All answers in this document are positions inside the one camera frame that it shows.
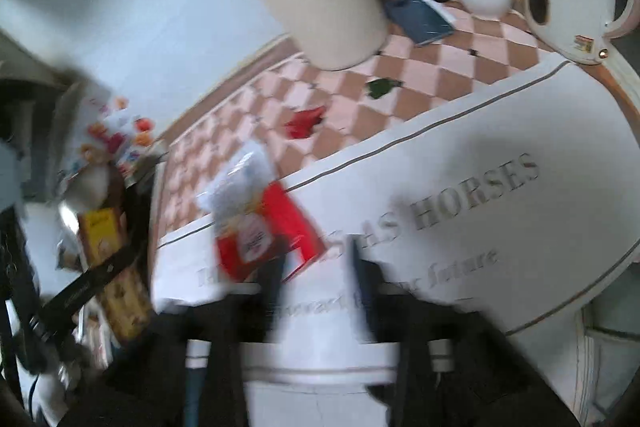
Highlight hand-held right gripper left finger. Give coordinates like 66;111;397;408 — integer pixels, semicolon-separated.
65;252;287;427

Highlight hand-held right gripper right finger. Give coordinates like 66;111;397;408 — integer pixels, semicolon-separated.
349;242;582;427

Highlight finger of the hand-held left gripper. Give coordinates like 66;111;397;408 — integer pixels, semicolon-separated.
29;184;156;348

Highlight yellow snack packet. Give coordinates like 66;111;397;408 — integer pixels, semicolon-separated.
76;206;152;344

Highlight red food packet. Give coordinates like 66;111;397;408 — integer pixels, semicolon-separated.
214;181;328;284

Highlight clear plastic snack bag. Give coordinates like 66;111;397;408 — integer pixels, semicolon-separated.
196;141;282;230

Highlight steel domed pot lid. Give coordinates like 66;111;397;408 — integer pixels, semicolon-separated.
56;166;115;234

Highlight small red wrapper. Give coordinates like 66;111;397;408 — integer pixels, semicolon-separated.
284;105;328;141

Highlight checkered printed tablecloth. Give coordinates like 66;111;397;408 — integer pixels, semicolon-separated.
149;0;640;389

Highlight small green wrapper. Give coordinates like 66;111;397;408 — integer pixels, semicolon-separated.
365;77;404;100

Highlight dark smartphone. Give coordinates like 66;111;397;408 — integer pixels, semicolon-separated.
384;0;457;48

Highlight cream utensil holder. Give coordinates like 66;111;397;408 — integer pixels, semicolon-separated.
242;0;389;72

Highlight colourful wall stickers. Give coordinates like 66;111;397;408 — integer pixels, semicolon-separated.
56;93;169;181

